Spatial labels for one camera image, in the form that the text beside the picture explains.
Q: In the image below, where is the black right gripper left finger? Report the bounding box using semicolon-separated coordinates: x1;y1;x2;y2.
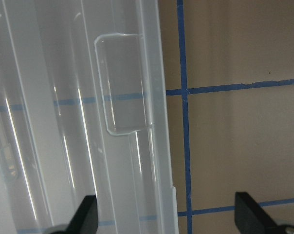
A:
64;195;98;234

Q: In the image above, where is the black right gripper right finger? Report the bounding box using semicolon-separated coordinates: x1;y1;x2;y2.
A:
235;192;278;234

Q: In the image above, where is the clear plastic box lid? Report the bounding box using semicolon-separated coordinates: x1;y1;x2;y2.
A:
0;0;178;234

